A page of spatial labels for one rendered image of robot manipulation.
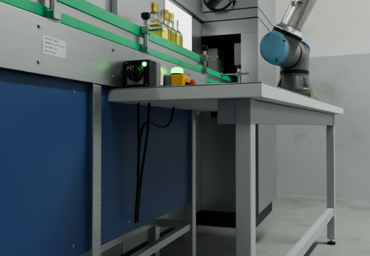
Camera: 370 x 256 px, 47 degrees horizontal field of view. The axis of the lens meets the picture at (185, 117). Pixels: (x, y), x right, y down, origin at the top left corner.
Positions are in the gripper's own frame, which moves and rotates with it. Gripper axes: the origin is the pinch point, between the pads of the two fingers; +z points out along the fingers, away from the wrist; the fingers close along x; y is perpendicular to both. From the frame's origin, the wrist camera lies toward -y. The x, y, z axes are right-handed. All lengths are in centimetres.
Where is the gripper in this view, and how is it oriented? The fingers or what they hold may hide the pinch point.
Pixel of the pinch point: (233, 1)
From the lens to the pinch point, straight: 190.7
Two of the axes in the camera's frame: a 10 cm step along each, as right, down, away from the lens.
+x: -3.6, -0.2, -9.3
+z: 0.0, 10.0, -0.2
